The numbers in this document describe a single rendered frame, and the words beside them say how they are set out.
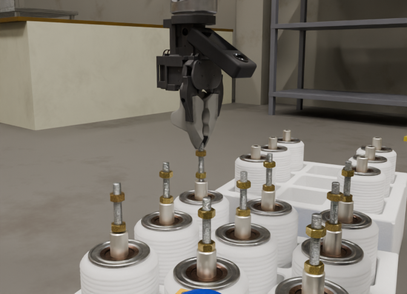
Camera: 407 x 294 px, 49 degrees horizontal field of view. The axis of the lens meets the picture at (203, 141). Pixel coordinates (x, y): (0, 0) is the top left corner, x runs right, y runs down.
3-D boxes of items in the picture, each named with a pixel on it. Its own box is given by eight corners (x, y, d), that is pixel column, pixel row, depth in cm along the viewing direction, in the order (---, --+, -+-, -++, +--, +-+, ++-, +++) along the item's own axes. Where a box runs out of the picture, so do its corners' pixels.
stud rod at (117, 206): (120, 239, 55) (117, 180, 54) (125, 242, 55) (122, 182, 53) (113, 242, 55) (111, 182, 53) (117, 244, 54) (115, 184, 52)
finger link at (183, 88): (197, 119, 73) (198, 66, 72) (205, 120, 72) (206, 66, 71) (177, 121, 70) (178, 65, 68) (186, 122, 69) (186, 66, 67)
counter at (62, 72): (232, 102, 437) (233, 29, 423) (26, 131, 281) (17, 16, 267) (184, 98, 480) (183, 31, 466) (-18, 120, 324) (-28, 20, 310)
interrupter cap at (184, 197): (210, 210, 71) (210, 205, 71) (170, 202, 74) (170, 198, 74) (230, 196, 77) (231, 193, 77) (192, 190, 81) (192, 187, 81)
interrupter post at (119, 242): (133, 254, 55) (132, 230, 55) (120, 262, 53) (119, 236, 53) (119, 250, 57) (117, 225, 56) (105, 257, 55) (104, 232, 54)
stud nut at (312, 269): (316, 276, 43) (317, 268, 43) (301, 271, 44) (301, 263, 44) (326, 270, 45) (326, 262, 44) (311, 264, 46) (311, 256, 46)
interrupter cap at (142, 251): (162, 251, 56) (162, 247, 56) (122, 277, 50) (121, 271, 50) (117, 239, 60) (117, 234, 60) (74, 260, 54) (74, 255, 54)
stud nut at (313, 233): (318, 240, 42) (318, 231, 42) (303, 235, 44) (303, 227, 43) (328, 234, 44) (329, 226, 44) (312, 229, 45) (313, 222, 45)
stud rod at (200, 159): (202, 185, 76) (202, 142, 74) (205, 187, 75) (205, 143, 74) (197, 185, 76) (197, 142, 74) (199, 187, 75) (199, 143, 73)
